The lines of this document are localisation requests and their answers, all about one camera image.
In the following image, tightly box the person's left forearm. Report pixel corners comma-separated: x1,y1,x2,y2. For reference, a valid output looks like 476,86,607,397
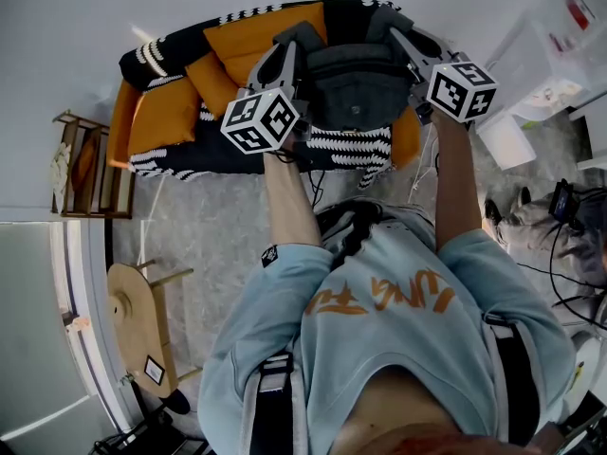
262,148,324,249

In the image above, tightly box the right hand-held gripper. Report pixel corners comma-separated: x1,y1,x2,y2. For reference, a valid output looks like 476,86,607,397
388,25,501,124

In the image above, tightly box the person's light blue shirt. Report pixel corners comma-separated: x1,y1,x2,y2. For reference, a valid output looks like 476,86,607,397
196,204,578,455

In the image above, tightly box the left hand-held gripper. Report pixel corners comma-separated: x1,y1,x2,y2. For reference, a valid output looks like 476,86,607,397
219,39,312,155

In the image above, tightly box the black white label card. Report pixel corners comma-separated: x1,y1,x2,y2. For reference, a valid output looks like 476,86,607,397
142,354,167,385

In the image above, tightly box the wide orange back cushion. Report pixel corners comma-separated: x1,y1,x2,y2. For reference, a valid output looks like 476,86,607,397
203,1,329,88

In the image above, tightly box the orange cushion on shelf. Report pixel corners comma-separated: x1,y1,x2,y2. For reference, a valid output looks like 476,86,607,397
77,134,100,194

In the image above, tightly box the large orange seat cushion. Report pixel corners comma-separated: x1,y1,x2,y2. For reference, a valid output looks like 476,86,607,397
126,80,201,159

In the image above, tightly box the orange sofa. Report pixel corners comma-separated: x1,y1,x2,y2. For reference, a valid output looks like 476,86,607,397
105,0,423,190

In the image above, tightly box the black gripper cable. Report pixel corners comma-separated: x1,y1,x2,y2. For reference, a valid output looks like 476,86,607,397
272,147,329,209

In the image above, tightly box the white cable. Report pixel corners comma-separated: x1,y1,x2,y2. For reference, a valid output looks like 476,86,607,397
406,120,441,204

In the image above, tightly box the white lidded box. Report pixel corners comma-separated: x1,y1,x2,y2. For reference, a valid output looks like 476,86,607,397
474,111,539,172

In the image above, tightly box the grey frosted glass panel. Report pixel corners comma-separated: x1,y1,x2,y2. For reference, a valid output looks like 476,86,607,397
0,220,92,446

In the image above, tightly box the black grey harness strap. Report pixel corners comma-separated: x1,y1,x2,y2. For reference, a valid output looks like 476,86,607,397
482,312,543,447
249,350,299,455

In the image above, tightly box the small orange cushion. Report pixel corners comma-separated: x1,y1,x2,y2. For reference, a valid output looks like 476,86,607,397
184,51,239,121

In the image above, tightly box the white crumpled cloth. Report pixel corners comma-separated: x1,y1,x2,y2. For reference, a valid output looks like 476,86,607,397
50,141,73,199

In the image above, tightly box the dark grey garment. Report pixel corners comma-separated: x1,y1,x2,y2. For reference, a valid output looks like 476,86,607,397
271,4,416,135

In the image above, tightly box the round wooden table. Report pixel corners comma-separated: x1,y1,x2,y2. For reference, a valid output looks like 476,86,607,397
105,258,206,400

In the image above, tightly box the wooden shelf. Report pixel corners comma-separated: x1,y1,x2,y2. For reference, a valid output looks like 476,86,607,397
50,108,138,221

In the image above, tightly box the person's right forearm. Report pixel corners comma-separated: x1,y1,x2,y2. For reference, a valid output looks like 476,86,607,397
430,109,484,254

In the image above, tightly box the clear plastic storage box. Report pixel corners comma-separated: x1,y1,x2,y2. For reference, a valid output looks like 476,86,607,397
487,0,607,123

